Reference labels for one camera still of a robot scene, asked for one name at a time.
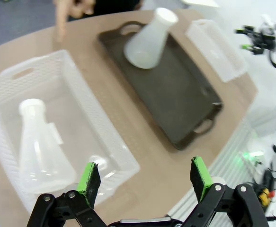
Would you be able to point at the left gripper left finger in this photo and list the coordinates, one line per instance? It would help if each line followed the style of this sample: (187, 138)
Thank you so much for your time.
(88, 186)

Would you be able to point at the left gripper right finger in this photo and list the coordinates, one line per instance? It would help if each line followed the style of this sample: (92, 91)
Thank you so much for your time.
(201, 179)

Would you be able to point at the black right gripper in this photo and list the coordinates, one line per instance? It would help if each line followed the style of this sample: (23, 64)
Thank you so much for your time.
(262, 40)

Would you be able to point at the translucent plastic conical flask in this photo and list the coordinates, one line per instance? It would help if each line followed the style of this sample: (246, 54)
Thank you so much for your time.
(38, 151)
(147, 45)

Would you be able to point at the person's right hand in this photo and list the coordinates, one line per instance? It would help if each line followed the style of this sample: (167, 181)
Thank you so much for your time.
(76, 9)

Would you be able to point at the white perforated plastic basket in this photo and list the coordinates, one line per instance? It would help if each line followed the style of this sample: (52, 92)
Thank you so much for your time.
(81, 123)
(218, 52)

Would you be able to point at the white table with grey edge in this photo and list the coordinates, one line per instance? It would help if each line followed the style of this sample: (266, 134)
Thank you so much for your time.
(199, 2)

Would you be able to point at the yellow and red plug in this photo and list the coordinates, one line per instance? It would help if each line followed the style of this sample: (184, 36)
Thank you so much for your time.
(265, 194)

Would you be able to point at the dark brown serving tray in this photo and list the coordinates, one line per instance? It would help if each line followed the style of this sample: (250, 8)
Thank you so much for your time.
(175, 99)

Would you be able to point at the person in black sweater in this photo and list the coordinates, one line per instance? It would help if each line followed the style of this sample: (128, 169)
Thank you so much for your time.
(114, 6)

